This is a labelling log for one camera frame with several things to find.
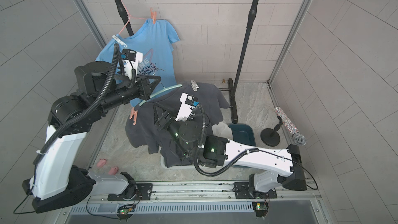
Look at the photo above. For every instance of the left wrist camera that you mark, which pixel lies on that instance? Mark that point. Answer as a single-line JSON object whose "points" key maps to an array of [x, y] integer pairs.
{"points": [[130, 62]]}

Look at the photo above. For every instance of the aluminium mounting rail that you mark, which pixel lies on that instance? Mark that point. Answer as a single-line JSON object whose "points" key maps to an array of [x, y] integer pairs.
{"points": [[202, 191]]}

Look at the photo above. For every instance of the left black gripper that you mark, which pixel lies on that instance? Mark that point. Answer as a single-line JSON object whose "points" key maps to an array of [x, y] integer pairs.
{"points": [[144, 87]]}

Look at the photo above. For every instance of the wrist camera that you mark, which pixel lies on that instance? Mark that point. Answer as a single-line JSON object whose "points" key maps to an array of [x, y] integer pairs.
{"points": [[130, 62], [188, 104]]}

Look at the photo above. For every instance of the glitter microphone on stand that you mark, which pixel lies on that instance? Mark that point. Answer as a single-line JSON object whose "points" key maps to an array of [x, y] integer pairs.
{"points": [[271, 137]]}

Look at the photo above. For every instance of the salmon pink clothespin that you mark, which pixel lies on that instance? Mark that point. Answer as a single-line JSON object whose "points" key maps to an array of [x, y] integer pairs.
{"points": [[133, 115]]}

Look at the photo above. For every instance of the light blue printed t-shirt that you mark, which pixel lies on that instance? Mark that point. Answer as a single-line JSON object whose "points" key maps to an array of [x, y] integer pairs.
{"points": [[154, 41]]}

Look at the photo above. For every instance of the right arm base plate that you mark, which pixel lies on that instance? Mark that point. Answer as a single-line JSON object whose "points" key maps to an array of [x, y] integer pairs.
{"points": [[243, 190]]}

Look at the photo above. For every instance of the circuit board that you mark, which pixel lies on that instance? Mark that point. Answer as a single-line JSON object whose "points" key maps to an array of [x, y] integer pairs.
{"points": [[260, 208], [125, 212]]}

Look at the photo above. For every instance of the pink wire hanger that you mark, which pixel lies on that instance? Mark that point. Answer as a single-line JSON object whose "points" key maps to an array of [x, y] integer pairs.
{"points": [[127, 22]]}

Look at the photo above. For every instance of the left circuit board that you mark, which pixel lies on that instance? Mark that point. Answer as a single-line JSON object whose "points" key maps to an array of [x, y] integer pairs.
{"points": [[125, 212]]}

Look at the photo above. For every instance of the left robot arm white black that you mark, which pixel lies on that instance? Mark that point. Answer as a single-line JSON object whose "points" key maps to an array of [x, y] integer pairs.
{"points": [[102, 86]]}

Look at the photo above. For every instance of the right circuit board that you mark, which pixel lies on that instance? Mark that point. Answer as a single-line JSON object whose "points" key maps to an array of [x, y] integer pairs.
{"points": [[260, 208]]}

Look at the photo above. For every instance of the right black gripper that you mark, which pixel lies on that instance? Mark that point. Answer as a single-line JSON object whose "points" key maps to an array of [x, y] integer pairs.
{"points": [[169, 122]]}

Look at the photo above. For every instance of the grey clothespin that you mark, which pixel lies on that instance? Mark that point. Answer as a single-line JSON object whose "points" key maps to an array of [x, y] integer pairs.
{"points": [[194, 86]]}

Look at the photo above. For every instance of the white clothespin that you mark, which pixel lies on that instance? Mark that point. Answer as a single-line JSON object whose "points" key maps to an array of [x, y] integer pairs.
{"points": [[119, 41]]}

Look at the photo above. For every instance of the dark garment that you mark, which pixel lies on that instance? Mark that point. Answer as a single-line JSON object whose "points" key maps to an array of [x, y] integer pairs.
{"points": [[145, 133]]}

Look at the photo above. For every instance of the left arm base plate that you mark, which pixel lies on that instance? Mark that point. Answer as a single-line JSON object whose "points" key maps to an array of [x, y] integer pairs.
{"points": [[141, 191]]}

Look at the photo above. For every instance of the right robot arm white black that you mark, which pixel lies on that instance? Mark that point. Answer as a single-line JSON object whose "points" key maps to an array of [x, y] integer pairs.
{"points": [[212, 156]]}

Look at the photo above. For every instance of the pink clothespin on floor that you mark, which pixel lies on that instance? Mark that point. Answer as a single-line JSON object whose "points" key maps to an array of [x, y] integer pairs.
{"points": [[113, 171]]}

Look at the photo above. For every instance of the mint green hanger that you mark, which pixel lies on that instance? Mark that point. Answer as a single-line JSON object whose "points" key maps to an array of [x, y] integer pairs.
{"points": [[165, 89]]}

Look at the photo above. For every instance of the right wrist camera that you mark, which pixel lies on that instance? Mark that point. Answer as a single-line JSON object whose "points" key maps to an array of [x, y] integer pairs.
{"points": [[188, 104]]}

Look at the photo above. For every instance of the teal plastic tray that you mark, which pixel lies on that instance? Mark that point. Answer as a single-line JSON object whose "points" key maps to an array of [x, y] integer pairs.
{"points": [[243, 133]]}

